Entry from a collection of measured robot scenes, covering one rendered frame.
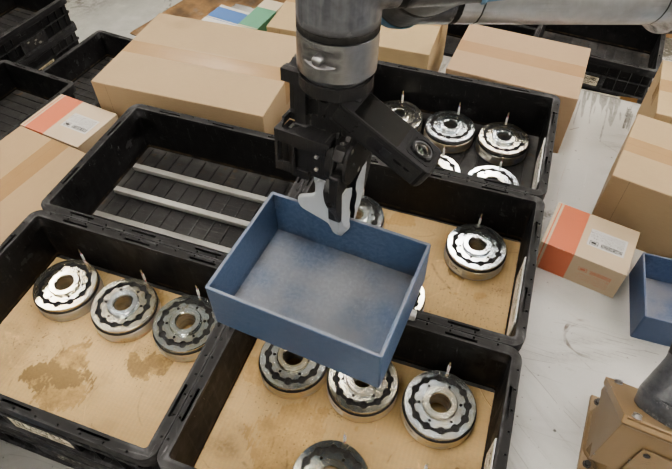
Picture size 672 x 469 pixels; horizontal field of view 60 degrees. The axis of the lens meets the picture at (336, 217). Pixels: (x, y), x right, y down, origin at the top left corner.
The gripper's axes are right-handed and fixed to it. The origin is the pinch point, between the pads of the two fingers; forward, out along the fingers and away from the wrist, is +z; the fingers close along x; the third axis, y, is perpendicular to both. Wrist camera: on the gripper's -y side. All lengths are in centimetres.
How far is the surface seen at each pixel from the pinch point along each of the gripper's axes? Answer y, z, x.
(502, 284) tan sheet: -18.6, 27.8, -24.8
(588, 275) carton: -33, 36, -42
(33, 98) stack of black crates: 137, 59, -58
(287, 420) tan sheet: 2.5, 30.3, 11.6
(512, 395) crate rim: -24.4, 19.5, 0.0
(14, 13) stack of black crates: 184, 57, -94
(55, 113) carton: 80, 26, -24
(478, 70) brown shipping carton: 3, 21, -79
